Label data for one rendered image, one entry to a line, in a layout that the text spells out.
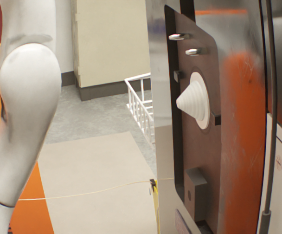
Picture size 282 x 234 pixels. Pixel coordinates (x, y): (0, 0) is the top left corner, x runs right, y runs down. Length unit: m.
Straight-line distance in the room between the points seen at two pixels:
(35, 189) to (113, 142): 0.70
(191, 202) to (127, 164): 0.90
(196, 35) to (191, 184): 0.17
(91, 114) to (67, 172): 2.16
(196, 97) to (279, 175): 0.23
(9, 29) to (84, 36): 3.10
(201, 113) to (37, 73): 0.19
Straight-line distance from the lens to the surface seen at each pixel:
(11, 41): 0.70
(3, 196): 0.77
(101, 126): 3.56
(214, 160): 0.66
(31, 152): 0.75
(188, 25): 0.67
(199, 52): 0.62
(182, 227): 0.80
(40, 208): 1.08
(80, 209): 1.42
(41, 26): 0.70
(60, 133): 3.55
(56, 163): 1.65
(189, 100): 0.66
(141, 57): 3.90
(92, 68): 3.86
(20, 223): 1.10
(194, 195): 0.70
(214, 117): 0.61
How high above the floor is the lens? 1.46
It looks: 24 degrees down
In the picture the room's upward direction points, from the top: 4 degrees counter-clockwise
